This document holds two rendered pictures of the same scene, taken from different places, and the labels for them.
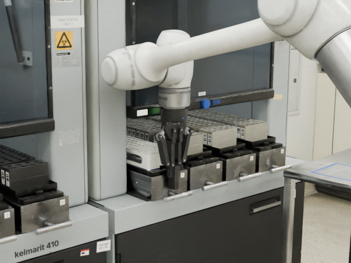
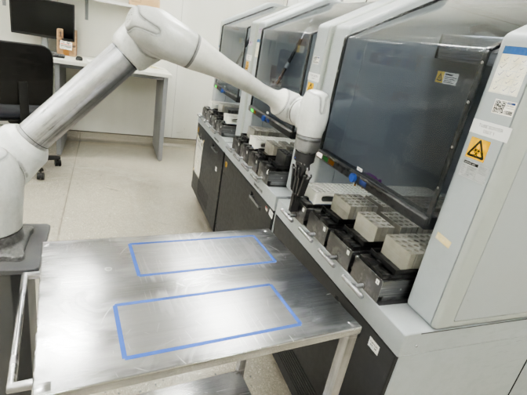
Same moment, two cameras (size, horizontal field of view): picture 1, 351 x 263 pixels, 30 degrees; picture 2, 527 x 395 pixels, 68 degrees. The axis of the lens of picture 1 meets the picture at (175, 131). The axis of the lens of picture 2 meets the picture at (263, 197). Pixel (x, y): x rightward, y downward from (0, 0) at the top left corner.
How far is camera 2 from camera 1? 250 cm
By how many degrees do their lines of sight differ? 101
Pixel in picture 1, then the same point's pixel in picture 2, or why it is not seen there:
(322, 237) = not seen: outside the picture
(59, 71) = not seen: hidden behind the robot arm
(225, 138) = (365, 228)
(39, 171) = (283, 157)
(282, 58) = (467, 191)
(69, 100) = not seen: hidden behind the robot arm
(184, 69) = (296, 117)
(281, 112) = (441, 264)
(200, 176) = (313, 224)
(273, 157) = (367, 277)
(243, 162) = (340, 248)
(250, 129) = (390, 243)
